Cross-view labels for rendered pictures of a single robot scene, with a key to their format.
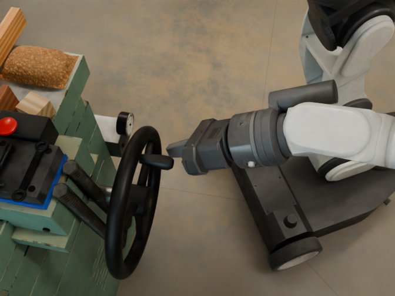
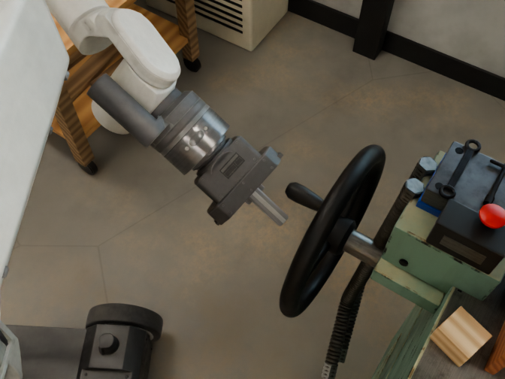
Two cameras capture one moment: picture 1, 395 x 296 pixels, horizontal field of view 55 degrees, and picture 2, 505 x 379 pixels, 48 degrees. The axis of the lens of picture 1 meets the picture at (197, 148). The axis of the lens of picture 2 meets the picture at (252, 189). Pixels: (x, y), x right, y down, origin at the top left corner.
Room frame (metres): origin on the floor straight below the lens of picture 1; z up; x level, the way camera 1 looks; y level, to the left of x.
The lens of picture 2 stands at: (0.70, 0.15, 1.56)
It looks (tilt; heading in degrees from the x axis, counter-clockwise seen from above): 58 degrees down; 202
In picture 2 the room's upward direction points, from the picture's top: straight up
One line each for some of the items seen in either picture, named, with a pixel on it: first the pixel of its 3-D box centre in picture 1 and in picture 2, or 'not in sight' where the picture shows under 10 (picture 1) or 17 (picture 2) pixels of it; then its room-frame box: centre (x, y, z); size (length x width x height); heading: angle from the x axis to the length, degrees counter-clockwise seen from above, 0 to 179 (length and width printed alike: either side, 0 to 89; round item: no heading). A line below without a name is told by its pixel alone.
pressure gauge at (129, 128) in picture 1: (124, 125); not in sight; (0.56, 0.19, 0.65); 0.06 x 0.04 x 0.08; 169
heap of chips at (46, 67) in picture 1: (36, 61); not in sight; (0.54, 0.32, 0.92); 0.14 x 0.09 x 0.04; 79
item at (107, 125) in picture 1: (104, 135); not in sight; (0.58, 0.26, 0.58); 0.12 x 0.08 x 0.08; 79
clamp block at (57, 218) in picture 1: (37, 180); (457, 228); (0.27, 0.27, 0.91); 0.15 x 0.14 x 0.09; 169
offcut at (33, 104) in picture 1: (36, 109); (460, 336); (0.42, 0.30, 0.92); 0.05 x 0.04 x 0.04; 61
